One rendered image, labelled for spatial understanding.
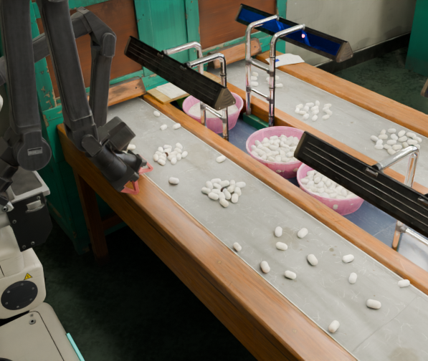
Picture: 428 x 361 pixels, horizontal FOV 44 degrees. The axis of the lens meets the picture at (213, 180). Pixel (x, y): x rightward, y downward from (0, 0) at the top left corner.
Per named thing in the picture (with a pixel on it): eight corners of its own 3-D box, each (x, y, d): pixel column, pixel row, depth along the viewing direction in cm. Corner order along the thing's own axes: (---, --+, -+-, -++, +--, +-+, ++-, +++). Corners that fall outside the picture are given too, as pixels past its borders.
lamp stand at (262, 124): (272, 138, 225) (274, 36, 199) (242, 120, 238) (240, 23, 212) (305, 123, 234) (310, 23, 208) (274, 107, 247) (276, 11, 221)
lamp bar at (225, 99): (217, 112, 170) (216, 91, 166) (123, 55, 212) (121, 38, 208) (236, 104, 174) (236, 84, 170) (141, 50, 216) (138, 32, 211)
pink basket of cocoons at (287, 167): (296, 192, 194) (297, 170, 189) (234, 172, 206) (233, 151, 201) (325, 156, 212) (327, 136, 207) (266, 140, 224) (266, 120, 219)
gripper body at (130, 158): (132, 150, 194) (116, 145, 189) (146, 162, 187) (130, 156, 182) (125, 165, 195) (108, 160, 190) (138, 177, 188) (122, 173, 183)
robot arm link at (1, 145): (-12, 152, 120) (-5, 162, 116) (16, 117, 120) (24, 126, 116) (21, 170, 127) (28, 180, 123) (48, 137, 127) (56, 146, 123)
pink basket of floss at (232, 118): (238, 139, 226) (238, 119, 220) (177, 135, 231) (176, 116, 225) (247, 109, 247) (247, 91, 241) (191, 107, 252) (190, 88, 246)
